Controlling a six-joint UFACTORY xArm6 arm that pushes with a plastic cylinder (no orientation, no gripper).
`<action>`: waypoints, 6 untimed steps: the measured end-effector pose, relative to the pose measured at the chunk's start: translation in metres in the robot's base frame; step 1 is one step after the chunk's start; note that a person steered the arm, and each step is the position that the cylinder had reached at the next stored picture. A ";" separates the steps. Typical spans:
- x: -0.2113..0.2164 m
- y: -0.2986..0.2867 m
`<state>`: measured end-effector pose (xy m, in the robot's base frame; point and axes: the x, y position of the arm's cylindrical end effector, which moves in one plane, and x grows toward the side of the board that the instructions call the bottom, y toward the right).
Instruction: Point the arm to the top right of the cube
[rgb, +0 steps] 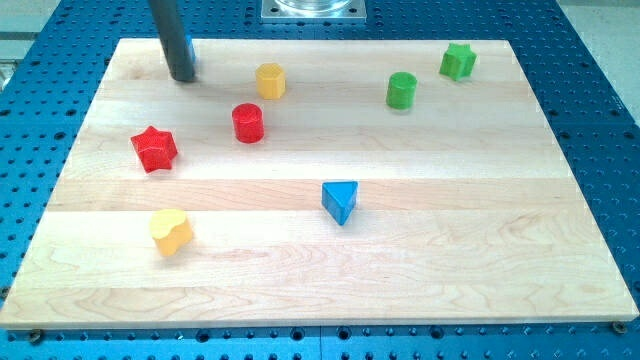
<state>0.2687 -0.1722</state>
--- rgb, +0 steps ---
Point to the blue triangle block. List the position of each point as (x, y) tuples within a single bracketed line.
[(339, 199)]

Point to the light wooden board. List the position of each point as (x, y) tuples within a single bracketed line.
[(467, 210)]

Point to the red cylinder block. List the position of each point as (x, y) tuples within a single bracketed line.
[(248, 123)]

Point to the yellow hexagon block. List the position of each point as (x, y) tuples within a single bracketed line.
[(270, 81)]

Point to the green cylinder block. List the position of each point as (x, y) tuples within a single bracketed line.
[(401, 90)]

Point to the yellow heart block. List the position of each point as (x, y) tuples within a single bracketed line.
[(170, 229)]

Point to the red star block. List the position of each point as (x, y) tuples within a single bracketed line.
[(155, 149)]

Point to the green star block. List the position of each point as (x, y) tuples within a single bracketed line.
[(458, 61)]

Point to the left corner screw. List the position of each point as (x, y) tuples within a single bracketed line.
[(34, 336)]

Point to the corner screw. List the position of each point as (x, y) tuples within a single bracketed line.
[(619, 327), (34, 336)]

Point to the right corner screw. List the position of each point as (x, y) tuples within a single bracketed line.
[(619, 327)]

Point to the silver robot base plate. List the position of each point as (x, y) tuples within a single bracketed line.
[(312, 11)]

